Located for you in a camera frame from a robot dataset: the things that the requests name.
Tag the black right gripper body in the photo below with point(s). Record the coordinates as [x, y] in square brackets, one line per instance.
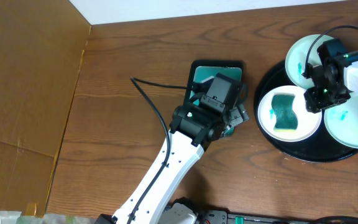
[313, 102]

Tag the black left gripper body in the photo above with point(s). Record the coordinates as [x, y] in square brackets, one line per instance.
[238, 116]

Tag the white plate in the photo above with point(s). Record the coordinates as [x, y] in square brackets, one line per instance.
[307, 122]

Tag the mint plate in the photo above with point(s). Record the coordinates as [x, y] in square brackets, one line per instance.
[296, 58]
[341, 121]

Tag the green yellow sponge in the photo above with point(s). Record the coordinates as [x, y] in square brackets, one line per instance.
[286, 119]

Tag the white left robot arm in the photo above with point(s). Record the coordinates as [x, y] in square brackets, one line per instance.
[147, 202]

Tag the green rectangular water tray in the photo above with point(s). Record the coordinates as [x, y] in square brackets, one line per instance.
[205, 69]

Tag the black round tray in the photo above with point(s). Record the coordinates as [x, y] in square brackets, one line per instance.
[319, 147]

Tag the mint plate top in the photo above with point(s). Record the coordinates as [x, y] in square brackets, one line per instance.
[296, 58]

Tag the brown cardboard panel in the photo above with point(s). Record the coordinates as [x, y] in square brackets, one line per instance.
[41, 50]

